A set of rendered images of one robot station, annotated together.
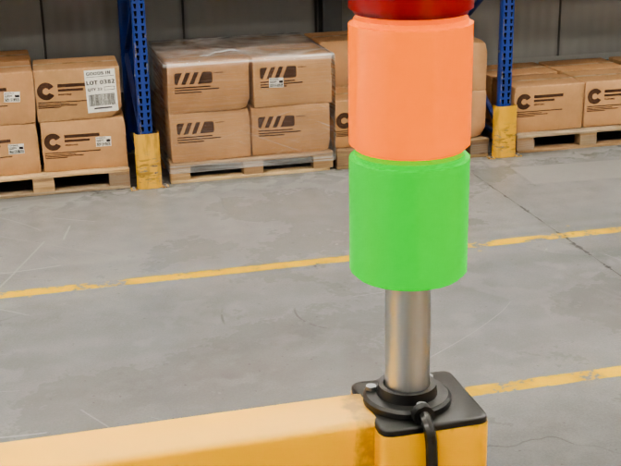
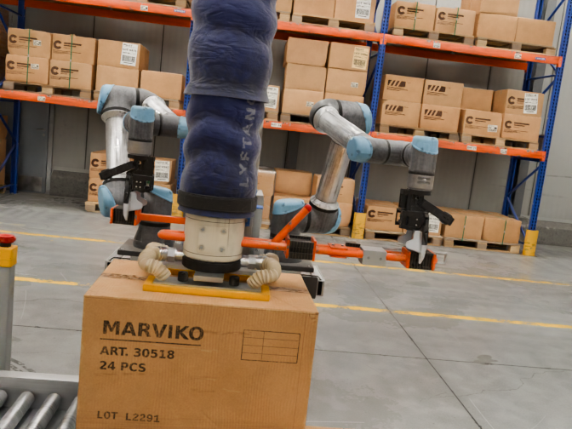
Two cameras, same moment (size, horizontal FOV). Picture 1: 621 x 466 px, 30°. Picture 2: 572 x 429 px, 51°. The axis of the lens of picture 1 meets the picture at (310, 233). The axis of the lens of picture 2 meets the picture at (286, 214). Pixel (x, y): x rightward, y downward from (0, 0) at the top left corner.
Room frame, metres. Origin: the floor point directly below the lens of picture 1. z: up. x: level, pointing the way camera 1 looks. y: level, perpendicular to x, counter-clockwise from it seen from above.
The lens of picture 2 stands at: (-0.41, -1.79, 1.54)
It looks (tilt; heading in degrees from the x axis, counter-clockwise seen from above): 8 degrees down; 9
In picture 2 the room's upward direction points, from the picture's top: 7 degrees clockwise
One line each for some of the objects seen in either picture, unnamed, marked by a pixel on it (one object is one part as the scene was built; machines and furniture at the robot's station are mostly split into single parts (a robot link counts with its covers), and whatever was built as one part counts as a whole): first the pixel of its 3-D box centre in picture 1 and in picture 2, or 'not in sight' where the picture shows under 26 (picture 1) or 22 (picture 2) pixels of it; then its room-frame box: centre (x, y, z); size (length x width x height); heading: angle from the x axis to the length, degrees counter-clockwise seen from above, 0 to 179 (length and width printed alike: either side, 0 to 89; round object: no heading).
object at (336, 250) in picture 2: not in sight; (279, 237); (1.39, -1.49, 1.20); 0.93 x 0.30 x 0.04; 104
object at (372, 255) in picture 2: not in sight; (372, 255); (1.33, -1.78, 1.20); 0.07 x 0.07 x 0.04; 14
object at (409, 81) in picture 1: (409, 82); not in sight; (0.46, -0.04, 2.24); 0.05 x 0.05 x 0.05
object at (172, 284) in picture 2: not in sight; (208, 283); (1.13, -1.35, 1.10); 0.34 x 0.10 x 0.05; 104
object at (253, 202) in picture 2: not in sight; (217, 199); (1.23, -1.33, 1.32); 0.23 x 0.23 x 0.04
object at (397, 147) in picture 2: not in sight; (399, 153); (1.44, -1.82, 1.50); 0.11 x 0.11 x 0.08; 32
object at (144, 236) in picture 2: not in sight; (154, 233); (1.71, -0.96, 1.09); 0.15 x 0.15 x 0.10
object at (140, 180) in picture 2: not in sight; (140, 173); (1.41, -1.01, 1.34); 0.09 x 0.08 x 0.12; 104
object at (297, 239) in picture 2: not in sight; (300, 247); (1.28, -1.57, 1.20); 0.10 x 0.08 x 0.06; 14
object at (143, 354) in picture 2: not in sight; (200, 348); (1.21, -1.32, 0.87); 0.60 x 0.40 x 0.40; 105
